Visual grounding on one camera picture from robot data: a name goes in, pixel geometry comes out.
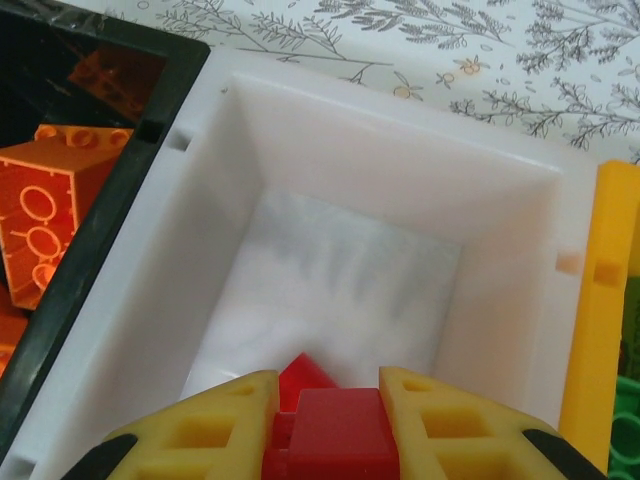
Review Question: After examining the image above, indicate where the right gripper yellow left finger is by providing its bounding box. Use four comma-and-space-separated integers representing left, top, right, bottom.
102, 368, 281, 480

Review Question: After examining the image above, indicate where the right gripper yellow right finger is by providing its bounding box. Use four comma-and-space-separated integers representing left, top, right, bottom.
378, 365, 609, 480

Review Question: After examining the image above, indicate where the red lego brick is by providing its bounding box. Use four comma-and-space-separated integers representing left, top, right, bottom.
262, 387, 402, 480
277, 351, 340, 401

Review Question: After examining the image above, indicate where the green lego brick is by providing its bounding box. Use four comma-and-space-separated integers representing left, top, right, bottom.
606, 373, 640, 480

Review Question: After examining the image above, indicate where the orange lego brick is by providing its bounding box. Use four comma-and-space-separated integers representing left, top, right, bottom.
0, 294, 30, 384
0, 123, 135, 312

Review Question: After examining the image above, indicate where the yellow plastic bin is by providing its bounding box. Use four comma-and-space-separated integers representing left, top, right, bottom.
557, 158, 640, 480

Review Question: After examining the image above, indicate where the black plastic bin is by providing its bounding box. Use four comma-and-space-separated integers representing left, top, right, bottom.
0, 12, 212, 474

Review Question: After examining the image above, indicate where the white plastic bin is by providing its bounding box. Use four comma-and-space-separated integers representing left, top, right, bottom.
0, 47, 601, 480

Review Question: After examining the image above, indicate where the floral print table cover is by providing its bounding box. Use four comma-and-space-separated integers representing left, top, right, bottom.
0, 0, 640, 166

